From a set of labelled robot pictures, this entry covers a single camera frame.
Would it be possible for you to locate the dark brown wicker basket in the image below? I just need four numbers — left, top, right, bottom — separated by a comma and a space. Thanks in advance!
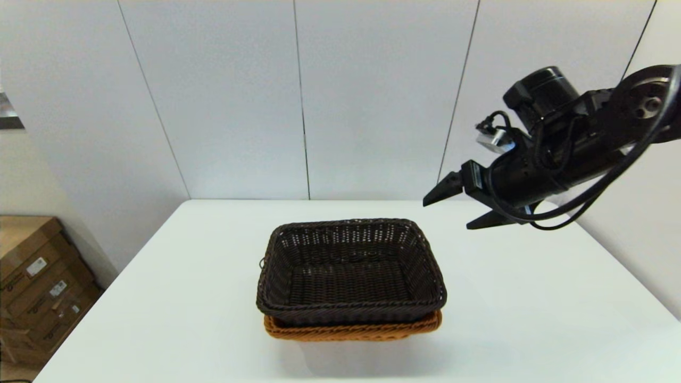
256, 218, 447, 327

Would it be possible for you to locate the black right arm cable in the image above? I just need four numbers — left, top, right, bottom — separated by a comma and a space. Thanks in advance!
487, 65, 681, 231

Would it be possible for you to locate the dark grey wall fixture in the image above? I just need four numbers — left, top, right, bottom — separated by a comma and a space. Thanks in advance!
0, 90, 25, 131

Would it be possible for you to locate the brown cardboard box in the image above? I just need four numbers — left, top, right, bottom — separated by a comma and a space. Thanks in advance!
0, 255, 92, 322
0, 282, 105, 354
0, 217, 72, 288

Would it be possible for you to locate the orange wicker basket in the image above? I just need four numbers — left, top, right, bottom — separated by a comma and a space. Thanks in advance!
263, 310, 443, 342

